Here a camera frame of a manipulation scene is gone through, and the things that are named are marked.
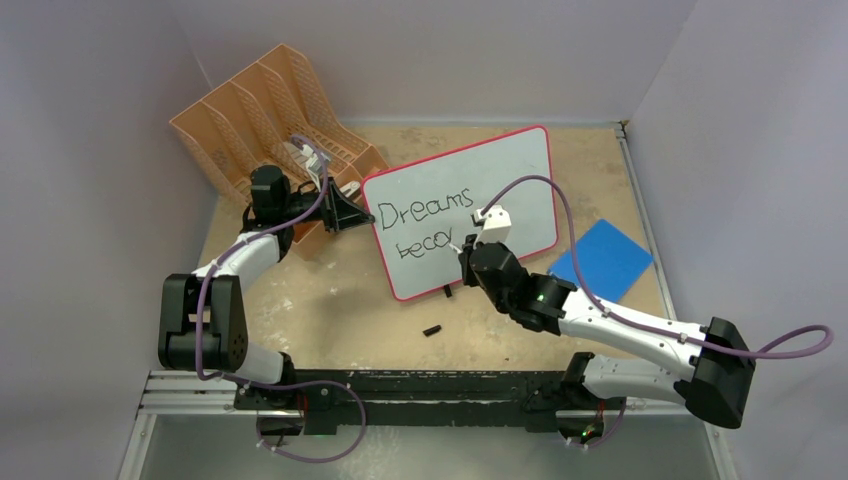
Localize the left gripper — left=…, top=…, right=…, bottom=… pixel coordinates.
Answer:
left=280, top=177, right=374, bottom=233

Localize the pink-framed whiteboard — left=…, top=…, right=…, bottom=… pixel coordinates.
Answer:
left=362, top=126, right=559, bottom=301

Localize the black marker cap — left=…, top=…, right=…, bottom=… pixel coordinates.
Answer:
left=422, top=325, right=442, bottom=337

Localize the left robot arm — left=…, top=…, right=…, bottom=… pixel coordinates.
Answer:
left=158, top=165, right=375, bottom=409

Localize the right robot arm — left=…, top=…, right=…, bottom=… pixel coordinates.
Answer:
left=457, top=235, right=756, bottom=429

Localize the white stapler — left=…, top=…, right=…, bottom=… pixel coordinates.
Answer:
left=340, top=181, right=361, bottom=198

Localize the peach plastic file organizer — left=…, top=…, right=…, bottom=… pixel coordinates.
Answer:
left=168, top=43, right=391, bottom=261

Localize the blue notebook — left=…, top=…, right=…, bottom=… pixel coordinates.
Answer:
left=577, top=219, right=653, bottom=302

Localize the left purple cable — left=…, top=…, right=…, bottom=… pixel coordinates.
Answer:
left=195, top=133, right=368, bottom=465

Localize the purple cable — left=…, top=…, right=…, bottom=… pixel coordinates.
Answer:
left=479, top=174, right=835, bottom=452
left=195, top=133, right=368, bottom=465

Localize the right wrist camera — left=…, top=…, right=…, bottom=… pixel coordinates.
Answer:
left=471, top=204, right=512, bottom=244

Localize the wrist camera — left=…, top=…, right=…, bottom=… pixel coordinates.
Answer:
left=295, top=145, right=324, bottom=191
left=471, top=204, right=512, bottom=244

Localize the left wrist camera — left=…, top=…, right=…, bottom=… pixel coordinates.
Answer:
left=295, top=145, right=324, bottom=191

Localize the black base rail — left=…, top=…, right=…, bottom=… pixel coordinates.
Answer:
left=235, top=369, right=627, bottom=439

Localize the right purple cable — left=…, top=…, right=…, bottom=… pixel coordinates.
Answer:
left=479, top=174, right=835, bottom=452

